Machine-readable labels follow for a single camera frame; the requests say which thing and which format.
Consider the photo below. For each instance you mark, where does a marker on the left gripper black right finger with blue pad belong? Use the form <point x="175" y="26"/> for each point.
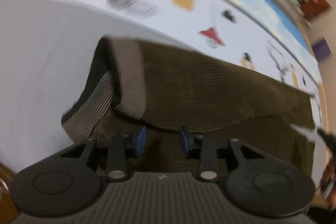
<point x="251" y="179"/>

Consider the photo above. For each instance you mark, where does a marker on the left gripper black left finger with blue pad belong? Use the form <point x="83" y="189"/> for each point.
<point x="72" y="179"/>

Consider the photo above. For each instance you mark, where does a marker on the brown corduroy pants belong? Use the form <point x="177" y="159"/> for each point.
<point x="133" y="84"/>

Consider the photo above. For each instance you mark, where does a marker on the grey bed sheet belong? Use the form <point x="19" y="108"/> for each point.
<point x="47" y="47"/>

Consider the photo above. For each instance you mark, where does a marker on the white deer print sheet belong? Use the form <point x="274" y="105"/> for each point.
<point x="223" y="31"/>

